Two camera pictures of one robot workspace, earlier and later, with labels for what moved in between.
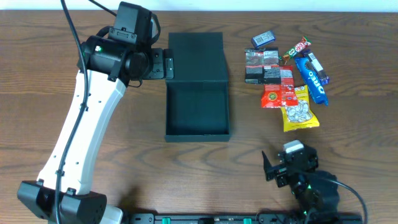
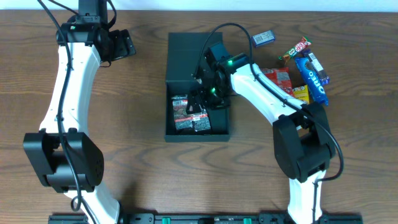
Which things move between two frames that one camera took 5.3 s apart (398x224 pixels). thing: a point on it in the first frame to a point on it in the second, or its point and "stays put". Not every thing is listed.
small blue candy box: x=263 y=38 stays put
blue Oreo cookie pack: x=316 y=87 stays put
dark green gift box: x=196 y=89 stays put
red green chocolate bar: x=304 y=43 stays put
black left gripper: x=168 y=63 to x=123 y=45
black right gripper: x=277 y=171 to x=201 y=97
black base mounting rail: x=275 y=218 stays put
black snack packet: x=262 y=66 to x=185 y=121
